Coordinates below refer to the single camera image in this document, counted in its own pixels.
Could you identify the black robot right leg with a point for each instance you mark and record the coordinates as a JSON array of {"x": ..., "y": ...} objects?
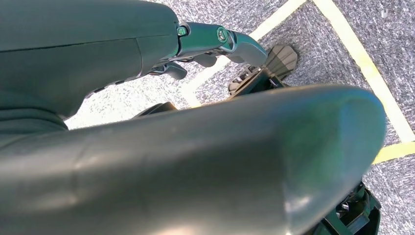
[{"x": 356, "y": 214}]

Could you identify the black robot leg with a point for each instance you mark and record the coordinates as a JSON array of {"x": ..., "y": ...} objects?
[
  {"x": 280, "y": 61},
  {"x": 356, "y": 214}
]

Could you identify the yellow floor tape square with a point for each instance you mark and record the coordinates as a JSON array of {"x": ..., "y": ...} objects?
[{"x": 361, "y": 61}]

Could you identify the black robot left leg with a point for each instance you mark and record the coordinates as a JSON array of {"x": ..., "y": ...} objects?
[{"x": 280, "y": 61}]

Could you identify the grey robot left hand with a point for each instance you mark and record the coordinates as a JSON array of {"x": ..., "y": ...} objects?
[{"x": 81, "y": 48}]

